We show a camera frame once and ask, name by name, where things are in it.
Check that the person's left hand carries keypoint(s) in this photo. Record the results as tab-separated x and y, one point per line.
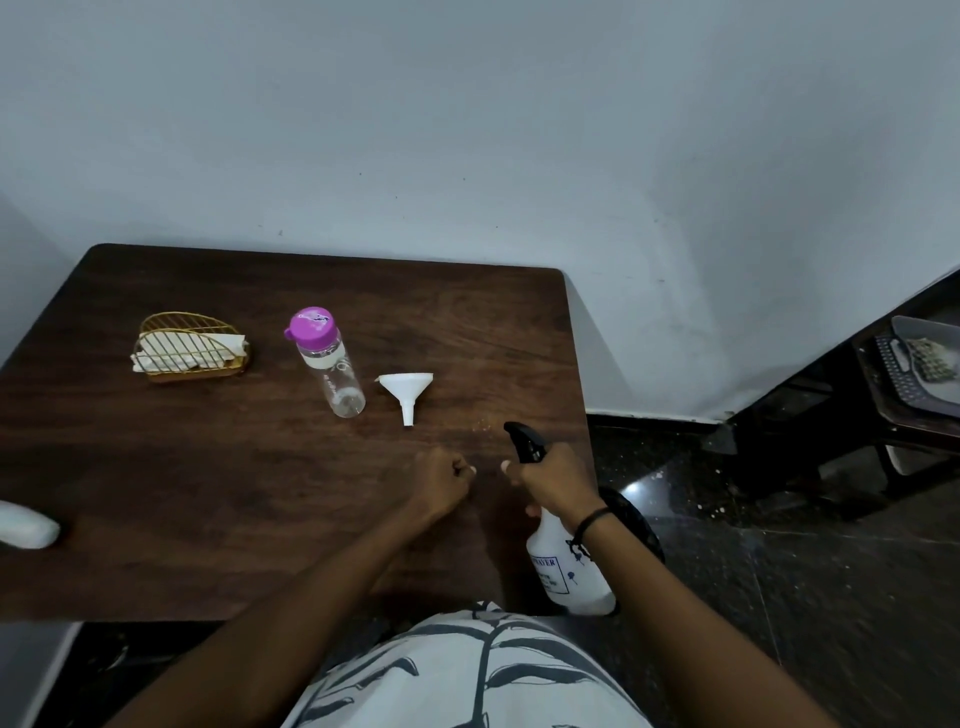
439	484

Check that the person's right hand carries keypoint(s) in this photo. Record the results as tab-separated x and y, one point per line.
559	480

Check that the black spray nozzle with tube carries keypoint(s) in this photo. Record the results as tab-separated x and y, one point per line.
525	442

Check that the white spray bottle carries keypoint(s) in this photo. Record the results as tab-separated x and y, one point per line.
562	570

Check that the white plastic funnel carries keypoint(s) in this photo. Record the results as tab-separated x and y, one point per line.
406	386

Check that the clear bottle with purple lid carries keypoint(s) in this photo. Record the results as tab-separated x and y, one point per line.
341	386

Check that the purple bottle cap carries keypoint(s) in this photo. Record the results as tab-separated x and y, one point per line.
313	328

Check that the person's right forearm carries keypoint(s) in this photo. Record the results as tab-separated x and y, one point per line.
697	630

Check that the person's left forearm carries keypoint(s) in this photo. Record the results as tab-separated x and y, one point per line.
277	630

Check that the black wristband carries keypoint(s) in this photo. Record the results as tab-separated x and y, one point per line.
589	519

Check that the white grey patterned clothing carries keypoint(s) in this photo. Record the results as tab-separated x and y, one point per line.
465	675

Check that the dark wooden table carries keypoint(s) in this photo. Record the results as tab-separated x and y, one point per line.
187	480

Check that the dark side table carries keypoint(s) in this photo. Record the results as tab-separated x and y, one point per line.
862	435

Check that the grey plastic tray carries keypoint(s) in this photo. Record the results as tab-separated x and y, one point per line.
926	401

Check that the patterned cloth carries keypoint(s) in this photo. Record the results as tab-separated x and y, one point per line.
931	360

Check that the white handheld controller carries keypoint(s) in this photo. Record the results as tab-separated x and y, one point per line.
26	526

